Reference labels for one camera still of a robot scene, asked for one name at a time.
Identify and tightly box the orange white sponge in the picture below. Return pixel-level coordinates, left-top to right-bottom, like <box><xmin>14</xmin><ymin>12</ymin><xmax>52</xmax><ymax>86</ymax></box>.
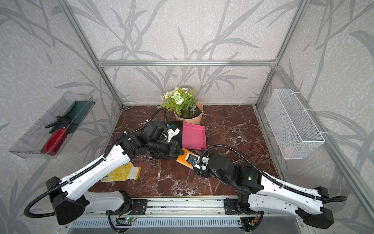
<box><xmin>176</xmin><ymin>148</ymin><xmax>200</xmax><ymax>169</ymax></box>

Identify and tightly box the pink top drawer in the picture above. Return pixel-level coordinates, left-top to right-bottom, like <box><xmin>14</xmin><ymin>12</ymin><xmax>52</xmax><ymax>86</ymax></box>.
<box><xmin>182</xmin><ymin>122</ymin><xmax>206</xmax><ymax>150</ymax></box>

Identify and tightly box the black mini drawer cabinet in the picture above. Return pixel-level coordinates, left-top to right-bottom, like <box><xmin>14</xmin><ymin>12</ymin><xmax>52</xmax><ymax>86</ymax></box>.
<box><xmin>150</xmin><ymin>122</ymin><xmax>182</xmax><ymax>160</ymax></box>

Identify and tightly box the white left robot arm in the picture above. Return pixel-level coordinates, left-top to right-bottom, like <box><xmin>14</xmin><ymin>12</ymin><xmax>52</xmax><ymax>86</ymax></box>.
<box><xmin>23</xmin><ymin>116</ymin><xmax>184</xmax><ymax>225</ymax></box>

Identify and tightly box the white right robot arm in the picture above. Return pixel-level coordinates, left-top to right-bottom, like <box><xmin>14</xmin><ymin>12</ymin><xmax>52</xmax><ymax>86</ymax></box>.
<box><xmin>186</xmin><ymin>149</ymin><xmax>347</xmax><ymax>229</ymax></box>

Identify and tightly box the beige ribbed flower pot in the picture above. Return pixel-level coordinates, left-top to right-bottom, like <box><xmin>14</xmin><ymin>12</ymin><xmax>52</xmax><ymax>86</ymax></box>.
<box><xmin>174</xmin><ymin>101</ymin><xmax>204</xmax><ymax>125</ymax></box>

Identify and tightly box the artificial green flower plant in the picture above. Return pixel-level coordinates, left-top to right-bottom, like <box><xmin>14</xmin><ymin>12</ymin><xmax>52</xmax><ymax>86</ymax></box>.
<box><xmin>158</xmin><ymin>86</ymin><xmax>197</xmax><ymax>117</ymax></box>

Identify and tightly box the yellow white work glove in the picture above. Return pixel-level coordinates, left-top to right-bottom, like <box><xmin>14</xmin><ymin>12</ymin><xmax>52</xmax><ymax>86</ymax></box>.
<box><xmin>100</xmin><ymin>162</ymin><xmax>141</xmax><ymax>182</ymax></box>

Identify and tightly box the pink item in basket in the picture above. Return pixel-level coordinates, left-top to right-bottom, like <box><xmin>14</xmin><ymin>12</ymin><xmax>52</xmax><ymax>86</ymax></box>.
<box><xmin>283</xmin><ymin>145</ymin><xmax>298</xmax><ymax>157</ymax></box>

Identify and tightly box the dark green pad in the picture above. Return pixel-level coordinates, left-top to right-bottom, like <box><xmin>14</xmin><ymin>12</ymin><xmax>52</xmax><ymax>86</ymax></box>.
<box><xmin>45</xmin><ymin>101</ymin><xmax>94</xmax><ymax>134</ymax></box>

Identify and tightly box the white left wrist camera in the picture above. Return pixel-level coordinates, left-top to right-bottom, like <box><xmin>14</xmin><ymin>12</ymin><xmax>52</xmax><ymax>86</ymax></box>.
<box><xmin>165</xmin><ymin>124</ymin><xmax>180</xmax><ymax>143</ymax></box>

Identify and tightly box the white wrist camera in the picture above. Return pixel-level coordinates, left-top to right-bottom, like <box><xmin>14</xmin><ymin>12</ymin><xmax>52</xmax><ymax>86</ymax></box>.
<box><xmin>165</xmin><ymin>124</ymin><xmax>180</xmax><ymax>143</ymax></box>
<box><xmin>186</xmin><ymin>153</ymin><xmax>208</xmax><ymax>171</ymax></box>

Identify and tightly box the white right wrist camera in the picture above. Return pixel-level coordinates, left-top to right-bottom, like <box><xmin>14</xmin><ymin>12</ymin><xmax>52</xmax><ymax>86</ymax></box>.
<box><xmin>186</xmin><ymin>153</ymin><xmax>208</xmax><ymax>171</ymax></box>

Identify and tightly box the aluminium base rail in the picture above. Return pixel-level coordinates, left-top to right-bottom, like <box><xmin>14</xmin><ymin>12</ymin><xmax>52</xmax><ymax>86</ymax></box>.
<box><xmin>52</xmin><ymin>195</ymin><xmax>313</xmax><ymax>234</ymax></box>

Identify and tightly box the white wire mesh basket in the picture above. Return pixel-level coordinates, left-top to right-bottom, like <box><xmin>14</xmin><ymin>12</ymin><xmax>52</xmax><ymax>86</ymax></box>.
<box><xmin>265</xmin><ymin>89</ymin><xmax>325</xmax><ymax>160</ymax></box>

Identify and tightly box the aluminium cage frame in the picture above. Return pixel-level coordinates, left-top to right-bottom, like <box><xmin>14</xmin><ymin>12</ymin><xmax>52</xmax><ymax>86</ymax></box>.
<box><xmin>56</xmin><ymin>1</ymin><xmax>374</xmax><ymax>222</ymax></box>

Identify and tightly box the red handled garden tool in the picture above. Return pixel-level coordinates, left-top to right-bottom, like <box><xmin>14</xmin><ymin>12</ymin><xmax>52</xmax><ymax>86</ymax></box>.
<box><xmin>41</xmin><ymin>127</ymin><xmax>68</xmax><ymax>156</ymax></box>

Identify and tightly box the clear plastic wall tray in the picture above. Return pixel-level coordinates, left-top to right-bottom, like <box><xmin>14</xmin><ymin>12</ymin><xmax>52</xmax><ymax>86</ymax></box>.
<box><xmin>9</xmin><ymin>91</ymin><xmax>95</xmax><ymax>159</ymax></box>

